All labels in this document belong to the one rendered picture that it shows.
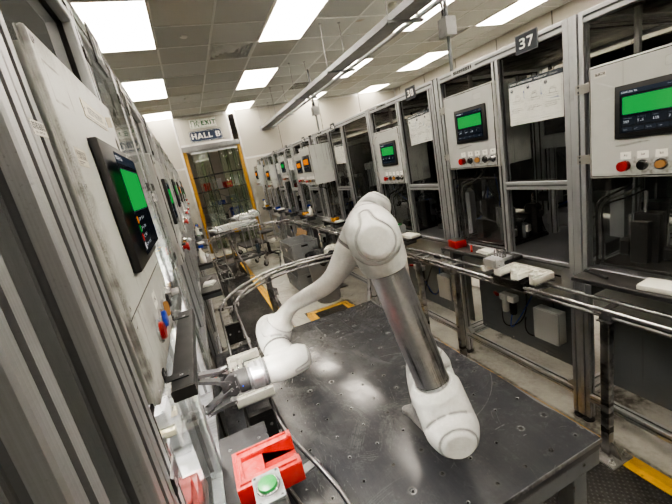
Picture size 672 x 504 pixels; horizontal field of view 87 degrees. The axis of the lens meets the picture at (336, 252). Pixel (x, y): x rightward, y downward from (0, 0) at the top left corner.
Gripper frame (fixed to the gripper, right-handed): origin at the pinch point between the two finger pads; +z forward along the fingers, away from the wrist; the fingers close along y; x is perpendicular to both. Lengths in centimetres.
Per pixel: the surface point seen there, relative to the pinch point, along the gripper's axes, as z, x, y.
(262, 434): -19.1, 16.4, -9.8
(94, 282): -7, 68, 55
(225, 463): -7.8, 21.3, -9.8
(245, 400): -16.7, -10.2, -13.9
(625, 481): -162, 30, -101
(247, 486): -12.8, 38.3, -4.3
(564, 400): -189, -19, -102
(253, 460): -15.3, 29.7, -5.7
